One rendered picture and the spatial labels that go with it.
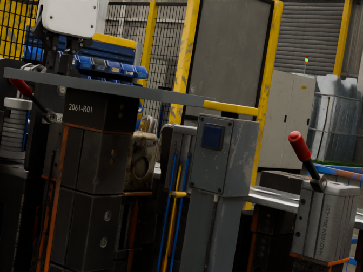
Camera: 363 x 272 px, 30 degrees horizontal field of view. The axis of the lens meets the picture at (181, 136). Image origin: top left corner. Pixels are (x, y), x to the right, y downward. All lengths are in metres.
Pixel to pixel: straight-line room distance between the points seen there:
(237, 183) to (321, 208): 0.15
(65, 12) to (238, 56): 3.68
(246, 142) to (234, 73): 3.87
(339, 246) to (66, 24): 0.60
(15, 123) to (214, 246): 0.65
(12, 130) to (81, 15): 0.35
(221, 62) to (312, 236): 3.71
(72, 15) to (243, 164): 0.44
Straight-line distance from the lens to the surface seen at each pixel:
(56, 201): 1.18
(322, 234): 1.07
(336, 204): 1.06
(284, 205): 1.22
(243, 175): 0.99
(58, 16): 1.23
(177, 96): 1.02
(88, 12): 1.26
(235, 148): 0.96
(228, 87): 4.81
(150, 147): 1.33
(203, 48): 4.58
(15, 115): 1.49
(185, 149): 1.19
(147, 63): 6.13
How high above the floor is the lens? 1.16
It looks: 3 degrees down
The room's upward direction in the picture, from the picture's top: 9 degrees clockwise
